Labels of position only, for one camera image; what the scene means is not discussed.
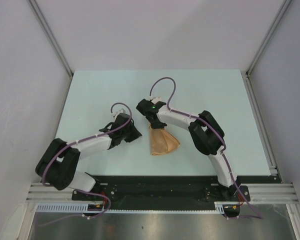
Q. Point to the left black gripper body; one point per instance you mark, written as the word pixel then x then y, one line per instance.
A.
pixel 124 132

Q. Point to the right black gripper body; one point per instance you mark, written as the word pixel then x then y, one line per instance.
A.
pixel 156 125

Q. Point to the peach cloth napkin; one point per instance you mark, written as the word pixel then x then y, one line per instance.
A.
pixel 162 142

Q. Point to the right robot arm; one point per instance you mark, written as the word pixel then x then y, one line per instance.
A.
pixel 205 132

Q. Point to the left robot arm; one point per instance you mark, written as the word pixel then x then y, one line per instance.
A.
pixel 58 165

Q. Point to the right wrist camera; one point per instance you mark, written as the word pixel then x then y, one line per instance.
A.
pixel 155 98

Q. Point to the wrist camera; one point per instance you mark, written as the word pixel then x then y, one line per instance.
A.
pixel 115 114
pixel 155 98

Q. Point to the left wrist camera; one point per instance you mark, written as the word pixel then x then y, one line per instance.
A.
pixel 115 114

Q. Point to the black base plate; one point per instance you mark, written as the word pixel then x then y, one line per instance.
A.
pixel 173 188

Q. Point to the slotted cable duct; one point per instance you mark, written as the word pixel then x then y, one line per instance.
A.
pixel 143 206

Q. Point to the left aluminium frame post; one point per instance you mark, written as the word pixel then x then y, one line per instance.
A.
pixel 40 17

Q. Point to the aluminium frame post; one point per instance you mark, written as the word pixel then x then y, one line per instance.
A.
pixel 283 10
pixel 40 17

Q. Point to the aluminium front rail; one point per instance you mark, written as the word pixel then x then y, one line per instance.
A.
pixel 269 193

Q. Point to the right aluminium frame post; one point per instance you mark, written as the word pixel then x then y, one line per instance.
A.
pixel 283 10

